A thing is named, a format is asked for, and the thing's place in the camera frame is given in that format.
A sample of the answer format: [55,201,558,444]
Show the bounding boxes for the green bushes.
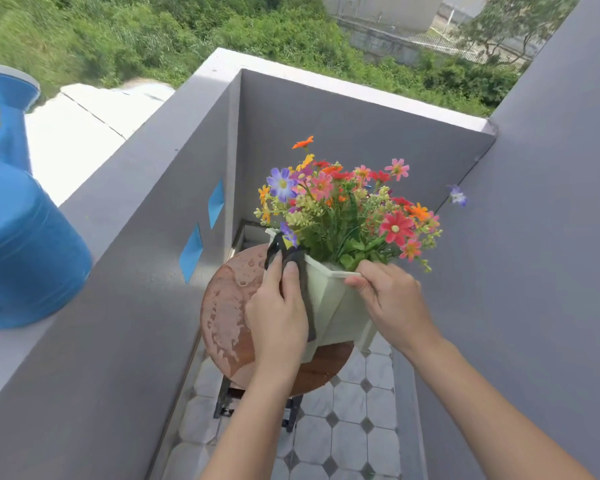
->
[0,0,523,143]

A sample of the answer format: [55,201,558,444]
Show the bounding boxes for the white faceted flower pot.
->
[262,227,381,364]

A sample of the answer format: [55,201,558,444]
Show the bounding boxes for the green tree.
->
[454,0,583,64]

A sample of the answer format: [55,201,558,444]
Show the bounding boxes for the dark grey cloth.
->
[264,234,317,343]

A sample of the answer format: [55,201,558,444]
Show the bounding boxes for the blue tape piece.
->
[208,179,225,230]
[179,223,204,285]

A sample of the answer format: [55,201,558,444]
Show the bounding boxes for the colourful artificial flower bouquet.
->
[253,136,444,274]

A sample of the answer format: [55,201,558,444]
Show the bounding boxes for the white flat roof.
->
[24,79,176,207]

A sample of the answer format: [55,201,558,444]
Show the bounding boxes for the person's right hand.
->
[343,260,444,358]

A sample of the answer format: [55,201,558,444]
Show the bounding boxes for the blue plastic watering can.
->
[0,64,94,343]

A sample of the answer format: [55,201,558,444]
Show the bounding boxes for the round wooden stool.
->
[200,244,355,433]

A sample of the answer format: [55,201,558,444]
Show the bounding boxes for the concrete wall with fence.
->
[336,17,528,66]

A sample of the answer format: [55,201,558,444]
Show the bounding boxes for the person's right forearm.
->
[404,333,597,480]

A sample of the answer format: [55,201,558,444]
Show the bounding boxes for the grey building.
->
[312,0,447,34]

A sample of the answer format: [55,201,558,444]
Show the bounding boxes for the person's left forearm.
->
[200,365,302,480]

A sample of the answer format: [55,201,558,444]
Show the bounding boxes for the person's left hand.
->
[244,251,309,384]

